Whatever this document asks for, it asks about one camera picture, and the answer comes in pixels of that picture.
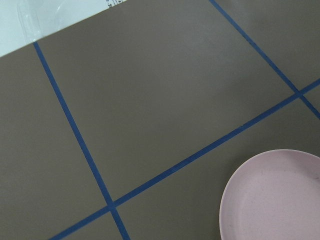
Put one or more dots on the pink plate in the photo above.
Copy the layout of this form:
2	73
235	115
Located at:
274	195

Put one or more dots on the clear plastic bag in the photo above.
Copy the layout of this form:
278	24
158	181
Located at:
40	18

